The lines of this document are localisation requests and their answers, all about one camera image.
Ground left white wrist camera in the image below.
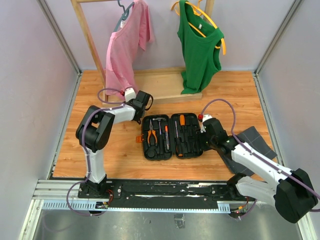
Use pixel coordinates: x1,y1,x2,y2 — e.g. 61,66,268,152
123,87,137,102

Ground grey folded cloth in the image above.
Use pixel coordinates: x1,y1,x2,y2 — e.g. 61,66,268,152
222,125,279,175

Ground orange handled pliers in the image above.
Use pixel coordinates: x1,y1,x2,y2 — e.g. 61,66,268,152
147,120,158,147

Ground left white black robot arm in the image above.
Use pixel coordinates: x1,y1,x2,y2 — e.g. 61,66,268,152
75,87,154,198

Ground black orange screwdriver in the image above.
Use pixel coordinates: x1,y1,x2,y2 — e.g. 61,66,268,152
174,120,183,157

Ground steel claw hammer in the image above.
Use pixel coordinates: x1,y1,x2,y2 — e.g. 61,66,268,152
152,117,166,135

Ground grey clothes hanger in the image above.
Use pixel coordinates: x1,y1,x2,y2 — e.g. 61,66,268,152
113,0,135,32

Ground green tank top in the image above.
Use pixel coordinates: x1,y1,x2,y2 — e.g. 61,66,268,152
177,0,224,95

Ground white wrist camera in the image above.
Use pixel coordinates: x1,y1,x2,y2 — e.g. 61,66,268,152
198,113,213,133
123,87,137,102

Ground orange clothes hanger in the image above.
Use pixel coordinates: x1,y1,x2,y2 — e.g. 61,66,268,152
170,0,227,55

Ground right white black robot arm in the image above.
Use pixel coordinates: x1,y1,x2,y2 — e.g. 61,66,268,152
200,114,319,223

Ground small orange screwdriver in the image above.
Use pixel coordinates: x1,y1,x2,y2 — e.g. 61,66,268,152
179,114,186,133

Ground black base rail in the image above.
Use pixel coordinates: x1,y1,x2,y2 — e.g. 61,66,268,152
78,179,253,211

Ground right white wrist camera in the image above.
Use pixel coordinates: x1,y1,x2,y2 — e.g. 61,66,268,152
198,113,213,133

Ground pink t-shirt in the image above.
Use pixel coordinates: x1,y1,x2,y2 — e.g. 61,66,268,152
105,0,155,99

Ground wooden clothes rack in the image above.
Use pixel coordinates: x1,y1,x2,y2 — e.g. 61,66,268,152
71,0,203,104

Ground black plastic tool case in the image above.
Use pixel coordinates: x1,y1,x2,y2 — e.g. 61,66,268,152
136,113,203,161

